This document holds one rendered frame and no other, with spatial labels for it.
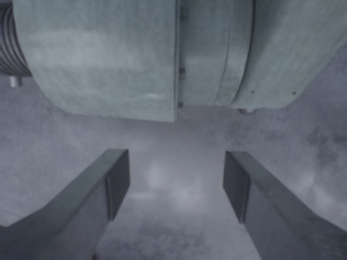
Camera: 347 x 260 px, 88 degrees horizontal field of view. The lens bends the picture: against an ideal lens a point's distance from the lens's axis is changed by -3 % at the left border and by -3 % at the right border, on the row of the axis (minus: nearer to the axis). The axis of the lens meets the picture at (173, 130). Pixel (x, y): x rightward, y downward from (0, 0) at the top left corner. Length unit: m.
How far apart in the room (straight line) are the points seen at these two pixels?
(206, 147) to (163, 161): 0.37
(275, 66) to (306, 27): 0.06
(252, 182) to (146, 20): 0.21
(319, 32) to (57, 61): 0.33
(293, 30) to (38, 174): 1.93
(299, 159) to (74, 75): 1.72
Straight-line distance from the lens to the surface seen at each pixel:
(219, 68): 0.30
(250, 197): 0.18
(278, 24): 0.26
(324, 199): 2.13
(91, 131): 1.59
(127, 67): 0.27
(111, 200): 0.19
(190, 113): 1.10
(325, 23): 0.29
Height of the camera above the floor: 1.40
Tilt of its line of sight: 77 degrees down
